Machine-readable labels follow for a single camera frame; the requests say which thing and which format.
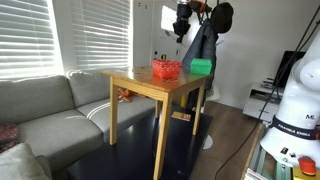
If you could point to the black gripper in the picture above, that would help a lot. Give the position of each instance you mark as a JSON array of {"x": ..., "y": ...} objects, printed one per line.
[{"x": 181, "y": 25}]

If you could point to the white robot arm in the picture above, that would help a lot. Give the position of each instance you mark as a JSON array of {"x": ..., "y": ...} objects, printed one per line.
[{"x": 292, "y": 135}]

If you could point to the dark blue puffer jacket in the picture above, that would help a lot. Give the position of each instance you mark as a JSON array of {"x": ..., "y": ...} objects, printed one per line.
[{"x": 203, "y": 47}]

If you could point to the white door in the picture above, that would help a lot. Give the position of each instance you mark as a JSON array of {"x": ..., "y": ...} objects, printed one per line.
[{"x": 164, "y": 38}]

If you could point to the red plastic basket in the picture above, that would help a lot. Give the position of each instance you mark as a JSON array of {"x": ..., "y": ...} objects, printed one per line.
[{"x": 166, "y": 69}]

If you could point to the green plastic box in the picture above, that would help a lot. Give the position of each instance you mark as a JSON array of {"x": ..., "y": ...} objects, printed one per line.
[{"x": 201, "y": 66}]

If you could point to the black hat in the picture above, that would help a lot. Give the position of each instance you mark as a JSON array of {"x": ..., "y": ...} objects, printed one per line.
[{"x": 222, "y": 17}]

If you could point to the light wooden table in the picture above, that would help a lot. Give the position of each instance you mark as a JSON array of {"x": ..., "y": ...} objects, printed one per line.
[{"x": 142, "y": 81}]

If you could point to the orange plush toy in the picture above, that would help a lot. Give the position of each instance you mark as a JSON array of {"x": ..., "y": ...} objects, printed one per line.
[{"x": 125, "y": 94}]

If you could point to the orange card box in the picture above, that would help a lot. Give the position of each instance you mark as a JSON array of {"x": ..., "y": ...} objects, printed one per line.
[{"x": 181, "y": 116}]

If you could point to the right window blind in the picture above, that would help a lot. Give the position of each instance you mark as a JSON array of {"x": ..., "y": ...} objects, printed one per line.
[{"x": 102, "y": 33}]

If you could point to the window blind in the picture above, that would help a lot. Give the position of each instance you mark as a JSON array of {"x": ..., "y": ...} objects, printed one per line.
[
  {"x": 28, "y": 39},
  {"x": 102, "y": 33}
]

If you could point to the white TV cabinet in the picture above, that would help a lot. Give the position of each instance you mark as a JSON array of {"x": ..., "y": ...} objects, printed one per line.
[{"x": 262, "y": 103}]

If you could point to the black monitor screen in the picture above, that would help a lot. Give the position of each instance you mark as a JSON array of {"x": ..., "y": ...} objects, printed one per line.
[{"x": 285, "y": 67}]

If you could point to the dark blue rug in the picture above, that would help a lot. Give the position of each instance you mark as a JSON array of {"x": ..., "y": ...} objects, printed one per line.
[{"x": 133, "y": 156}]

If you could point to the grey fabric sofa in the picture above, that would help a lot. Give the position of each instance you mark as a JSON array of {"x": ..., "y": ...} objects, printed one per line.
[{"x": 62, "y": 118}]

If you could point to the left window blind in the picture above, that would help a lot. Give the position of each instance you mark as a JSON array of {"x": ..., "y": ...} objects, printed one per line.
[{"x": 28, "y": 39}]

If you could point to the red emergency stop button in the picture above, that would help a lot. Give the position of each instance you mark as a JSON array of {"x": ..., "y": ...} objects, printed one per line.
[{"x": 307, "y": 166}]

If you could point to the patterned red cushion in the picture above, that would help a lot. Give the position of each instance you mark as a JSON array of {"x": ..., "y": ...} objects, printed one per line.
[{"x": 9, "y": 136}]

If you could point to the grey throw pillow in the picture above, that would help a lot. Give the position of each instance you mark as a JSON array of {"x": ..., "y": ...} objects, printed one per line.
[{"x": 19, "y": 163}]

